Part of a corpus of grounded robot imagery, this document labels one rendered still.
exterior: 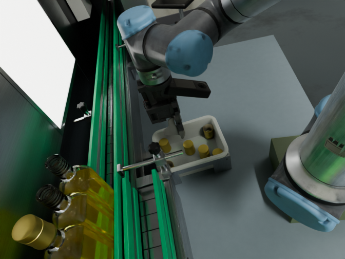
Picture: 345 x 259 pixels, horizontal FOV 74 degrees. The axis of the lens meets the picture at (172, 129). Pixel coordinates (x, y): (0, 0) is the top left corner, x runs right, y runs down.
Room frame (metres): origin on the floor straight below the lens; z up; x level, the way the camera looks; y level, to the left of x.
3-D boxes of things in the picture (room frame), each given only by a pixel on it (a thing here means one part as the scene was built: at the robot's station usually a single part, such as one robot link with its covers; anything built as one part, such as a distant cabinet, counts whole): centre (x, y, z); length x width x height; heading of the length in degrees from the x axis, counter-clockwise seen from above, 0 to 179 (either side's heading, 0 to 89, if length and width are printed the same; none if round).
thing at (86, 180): (0.28, 0.21, 0.99); 0.06 x 0.06 x 0.21; 84
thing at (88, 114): (0.60, 0.26, 0.94); 0.07 x 0.04 x 0.13; 84
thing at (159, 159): (0.34, 0.08, 0.95); 0.17 x 0.03 x 0.12; 84
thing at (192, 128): (0.45, -0.03, 0.80); 0.22 x 0.17 x 0.09; 84
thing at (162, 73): (0.46, -0.01, 1.12); 0.08 x 0.08 x 0.05
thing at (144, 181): (0.34, 0.10, 0.85); 0.09 x 0.04 x 0.07; 84
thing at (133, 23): (0.46, -0.01, 1.20); 0.09 x 0.08 x 0.11; 30
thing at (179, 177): (0.45, 0.00, 0.79); 0.27 x 0.17 x 0.08; 84
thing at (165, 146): (0.51, 0.04, 0.79); 0.04 x 0.04 x 0.04
